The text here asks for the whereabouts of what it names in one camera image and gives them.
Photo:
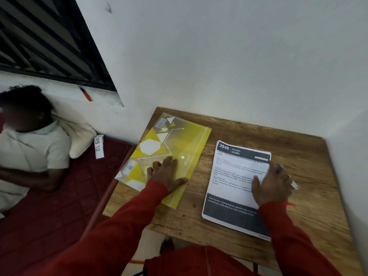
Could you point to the person's left hand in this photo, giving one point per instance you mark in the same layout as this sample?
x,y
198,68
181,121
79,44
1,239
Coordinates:
x,y
165,175

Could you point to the person's right hand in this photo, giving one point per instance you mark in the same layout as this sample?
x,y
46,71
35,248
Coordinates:
x,y
273,186

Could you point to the blue and silver stapler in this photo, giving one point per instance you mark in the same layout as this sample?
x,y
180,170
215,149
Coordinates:
x,y
294,185

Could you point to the yellow patterned plastic folder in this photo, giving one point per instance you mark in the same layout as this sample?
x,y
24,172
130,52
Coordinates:
x,y
184,140

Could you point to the sorted pile with dark headers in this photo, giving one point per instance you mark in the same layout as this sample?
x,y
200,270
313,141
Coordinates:
x,y
233,175

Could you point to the small pile of printed sheets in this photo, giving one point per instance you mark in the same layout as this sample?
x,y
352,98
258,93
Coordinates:
x,y
218,222

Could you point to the person's left forearm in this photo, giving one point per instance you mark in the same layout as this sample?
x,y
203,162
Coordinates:
x,y
109,238

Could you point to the person's right forearm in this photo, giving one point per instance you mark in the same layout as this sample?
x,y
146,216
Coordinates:
x,y
296,244

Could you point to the person's foot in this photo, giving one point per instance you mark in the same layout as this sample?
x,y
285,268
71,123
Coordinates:
x,y
166,246

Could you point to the person's red jacket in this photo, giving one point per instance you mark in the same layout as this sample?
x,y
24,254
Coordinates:
x,y
201,263

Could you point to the white paper label tag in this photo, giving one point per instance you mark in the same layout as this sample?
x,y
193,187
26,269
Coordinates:
x,y
99,147

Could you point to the black metal table leg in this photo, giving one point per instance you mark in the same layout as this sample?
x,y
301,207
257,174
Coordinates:
x,y
255,268

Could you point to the white pillow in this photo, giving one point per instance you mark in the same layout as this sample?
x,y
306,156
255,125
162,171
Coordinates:
x,y
80,137

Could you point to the red marker on sill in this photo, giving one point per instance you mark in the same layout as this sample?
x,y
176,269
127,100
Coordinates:
x,y
86,95

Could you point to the maroon bed mattress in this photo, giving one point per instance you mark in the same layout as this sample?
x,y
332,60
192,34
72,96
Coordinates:
x,y
51,221

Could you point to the dark louvred window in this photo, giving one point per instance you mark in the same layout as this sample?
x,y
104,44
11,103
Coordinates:
x,y
49,37

